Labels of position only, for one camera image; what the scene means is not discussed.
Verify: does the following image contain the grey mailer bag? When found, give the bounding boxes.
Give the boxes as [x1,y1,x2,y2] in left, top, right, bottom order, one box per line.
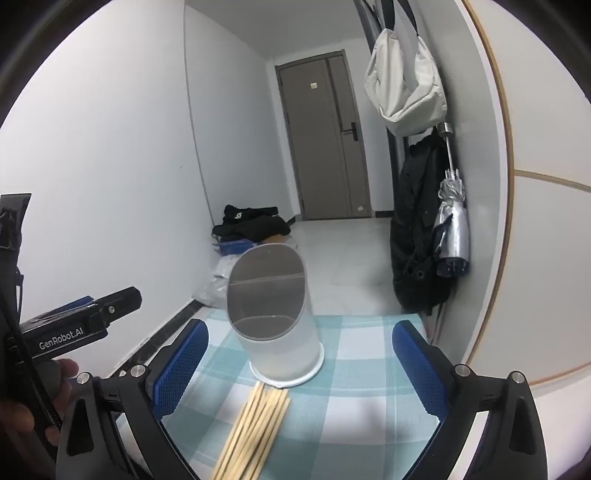
[191,274,230,308]

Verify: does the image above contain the black clothes pile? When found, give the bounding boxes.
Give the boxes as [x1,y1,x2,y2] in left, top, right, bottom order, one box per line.
[211,204,291,241]

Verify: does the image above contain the white hanging bag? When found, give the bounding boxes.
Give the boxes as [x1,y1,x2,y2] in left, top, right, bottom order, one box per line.
[364,28,448,137]

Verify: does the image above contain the bundle of wooden chopsticks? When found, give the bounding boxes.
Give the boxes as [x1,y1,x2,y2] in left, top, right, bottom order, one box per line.
[211,383,293,480]

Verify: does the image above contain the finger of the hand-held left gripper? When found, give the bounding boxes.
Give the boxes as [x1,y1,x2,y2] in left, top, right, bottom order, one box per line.
[28,286,142,329]

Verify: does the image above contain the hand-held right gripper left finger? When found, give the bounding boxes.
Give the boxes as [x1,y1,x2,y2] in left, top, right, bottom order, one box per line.
[55,318,209,480]

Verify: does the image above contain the grey-brown door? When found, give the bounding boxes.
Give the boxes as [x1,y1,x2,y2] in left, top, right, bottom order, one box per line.
[276,50,372,221]

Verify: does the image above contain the black hanging jacket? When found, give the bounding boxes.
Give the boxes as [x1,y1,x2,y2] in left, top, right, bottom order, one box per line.
[390,129,455,317]

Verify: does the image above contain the white mailer bag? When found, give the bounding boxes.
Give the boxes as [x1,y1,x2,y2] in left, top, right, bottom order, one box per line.
[212,254,243,280]

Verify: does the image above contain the silver folded umbrella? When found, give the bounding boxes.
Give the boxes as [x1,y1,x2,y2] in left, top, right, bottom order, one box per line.
[433,122,472,278]

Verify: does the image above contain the teal plaid tablecloth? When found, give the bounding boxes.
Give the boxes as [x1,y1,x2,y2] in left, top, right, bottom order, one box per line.
[113,308,451,480]

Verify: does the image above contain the white plastic utensil holder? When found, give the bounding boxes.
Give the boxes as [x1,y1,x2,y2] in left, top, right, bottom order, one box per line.
[226,244,325,387]

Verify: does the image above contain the person's left hand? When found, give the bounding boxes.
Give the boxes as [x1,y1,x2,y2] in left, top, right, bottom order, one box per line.
[0,357,80,446]

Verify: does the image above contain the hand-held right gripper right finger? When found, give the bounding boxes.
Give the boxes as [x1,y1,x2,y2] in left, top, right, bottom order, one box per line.
[392,319,550,480]

